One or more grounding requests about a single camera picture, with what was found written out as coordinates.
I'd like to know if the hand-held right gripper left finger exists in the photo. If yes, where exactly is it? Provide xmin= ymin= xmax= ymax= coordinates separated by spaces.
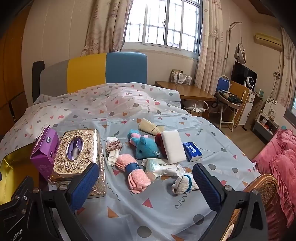
xmin=43 ymin=163 xmax=99 ymax=241

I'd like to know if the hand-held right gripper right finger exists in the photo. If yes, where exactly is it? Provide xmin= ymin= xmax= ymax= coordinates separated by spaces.
xmin=193 ymin=163 xmax=274 ymax=241

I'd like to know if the white knit glove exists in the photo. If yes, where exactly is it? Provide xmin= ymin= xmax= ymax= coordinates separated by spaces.
xmin=171 ymin=173 xmax=200 ymax=195

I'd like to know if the white cloth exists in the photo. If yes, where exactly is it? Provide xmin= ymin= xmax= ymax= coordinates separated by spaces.
xmin=106 ymin=137 xmax=121 ymax=166

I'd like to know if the blue tissue pack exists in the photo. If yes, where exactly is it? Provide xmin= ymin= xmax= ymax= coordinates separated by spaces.
xmin=182 ymin=142 xmax=203 ymax=162

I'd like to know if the white wet wipes pack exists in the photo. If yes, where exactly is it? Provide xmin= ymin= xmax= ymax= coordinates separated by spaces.
xmin=141 ymin=158 xmax=187 ymax=183

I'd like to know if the brown satin scrunchie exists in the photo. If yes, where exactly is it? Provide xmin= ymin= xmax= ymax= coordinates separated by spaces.
xmin=106 ymin=139 xmax=121 ymax=151

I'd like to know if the pink towel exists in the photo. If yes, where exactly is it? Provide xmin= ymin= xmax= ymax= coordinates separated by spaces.
xmin=115 ymin=153 xmax=152 ymax=194

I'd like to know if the gold storage box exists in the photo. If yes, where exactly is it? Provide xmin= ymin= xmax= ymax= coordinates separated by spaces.
xmin=0 ymin=148 xmax=40 ymax=205

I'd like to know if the white sponge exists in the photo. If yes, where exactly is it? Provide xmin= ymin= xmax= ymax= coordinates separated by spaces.
xmin=160 ymin=130 xmax=187 ymax=164

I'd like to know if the red plush item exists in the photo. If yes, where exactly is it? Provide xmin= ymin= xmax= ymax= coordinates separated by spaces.
xmin=154 ymin=133 xmax=167 ymax=158

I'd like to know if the blue and pink plush toy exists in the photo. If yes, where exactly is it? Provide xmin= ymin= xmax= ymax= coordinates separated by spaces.
xmin=128 ymin=129 xmax=160 ymax=160

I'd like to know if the beige cloth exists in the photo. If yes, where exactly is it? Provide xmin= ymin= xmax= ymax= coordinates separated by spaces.
xmin=138 ymin=118 xmax=164 ymax=136

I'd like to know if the ornate gold tissue box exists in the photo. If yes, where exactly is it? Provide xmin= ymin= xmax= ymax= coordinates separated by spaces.
xmin=50 ymin=128 xmax=107 ymax=199

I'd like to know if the purple cardboard box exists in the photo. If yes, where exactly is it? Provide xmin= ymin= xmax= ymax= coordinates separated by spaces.
xmin=30 ymin=125 xmax=61 ymax=184

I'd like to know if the wicker chair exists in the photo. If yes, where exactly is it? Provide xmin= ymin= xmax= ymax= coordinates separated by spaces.
xmin=228 ymin=174 xmax=279 ymax=241

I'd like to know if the white tote bag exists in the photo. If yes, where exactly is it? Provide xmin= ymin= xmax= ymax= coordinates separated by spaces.
xmin=185 ymin=100 xmax=209 ymax=117

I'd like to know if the pink ruffled blanket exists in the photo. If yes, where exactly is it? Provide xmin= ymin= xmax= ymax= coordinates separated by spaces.
xmin=252 ymin=126 xmax=296 ymax=229

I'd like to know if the low grey shelf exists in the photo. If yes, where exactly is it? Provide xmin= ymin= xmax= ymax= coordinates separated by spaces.
xmin=253 ymin=112 xmax=279 ymax=142

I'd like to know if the white narrow cabinet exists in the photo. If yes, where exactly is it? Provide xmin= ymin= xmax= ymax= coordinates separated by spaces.
xmin=240 ymin=91 xmax=255 ymax=126

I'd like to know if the wooden tray with black tool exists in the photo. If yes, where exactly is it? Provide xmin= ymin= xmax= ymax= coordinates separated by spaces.
xmin=215 ymin=89 xmax=244 ymax=110

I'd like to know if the wooden desk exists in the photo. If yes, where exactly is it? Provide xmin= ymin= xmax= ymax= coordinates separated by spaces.
xmin=154 ymin=81 xmax=217 ymax=120

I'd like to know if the wooden cabinet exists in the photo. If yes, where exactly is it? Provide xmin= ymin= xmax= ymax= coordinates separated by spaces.
xmin=228 ymin=81 xmax=250 ymax=127

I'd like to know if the white stool with items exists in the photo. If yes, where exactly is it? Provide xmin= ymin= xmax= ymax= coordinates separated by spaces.
xmin=216 ymin=75 xmax=246 ymax=131

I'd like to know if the clear plastic bag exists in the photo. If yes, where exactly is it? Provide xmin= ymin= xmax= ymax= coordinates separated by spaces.
xmin=180 ymin=74 xmax=193 ymax=85

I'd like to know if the multicoloured headboard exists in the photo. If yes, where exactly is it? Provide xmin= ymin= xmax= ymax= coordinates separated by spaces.
xmin=32 ymin=52 xmax=148 ymax=103

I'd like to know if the white round fan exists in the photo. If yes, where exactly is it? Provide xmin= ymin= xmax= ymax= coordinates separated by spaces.
xmin=245 ymin=76 xmax=255 ymax=92

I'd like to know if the black television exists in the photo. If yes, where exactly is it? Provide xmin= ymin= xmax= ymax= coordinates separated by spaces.
xmin=231 ymin=61 xmax=258 ymax=91

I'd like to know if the wooden wardrobe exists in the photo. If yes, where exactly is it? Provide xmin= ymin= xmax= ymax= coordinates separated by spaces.
xmin=0 ymin=5 xmax=31 ymax=138

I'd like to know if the hanging grey bag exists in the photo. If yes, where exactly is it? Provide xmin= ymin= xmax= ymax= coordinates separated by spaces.
xmin=234 ymin=43 xmax=247 ymax=64

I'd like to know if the beige patterned curtain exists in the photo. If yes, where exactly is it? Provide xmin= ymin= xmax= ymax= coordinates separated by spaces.
xmin=194 ymin=0 xmax=230 ymax=93
xmin=81 ymin=0 xmax=135 ymax=56
xmin=277 ymin=27 xmax=296 ymax=108

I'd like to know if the air conditioner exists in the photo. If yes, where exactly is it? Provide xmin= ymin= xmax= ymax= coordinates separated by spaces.
xmin=254 ymin=32 xmax=283 ymax=51

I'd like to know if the barred window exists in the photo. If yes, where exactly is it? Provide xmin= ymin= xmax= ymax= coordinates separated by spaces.
xmin=121 ymin=0 xmax=204 ymax=55

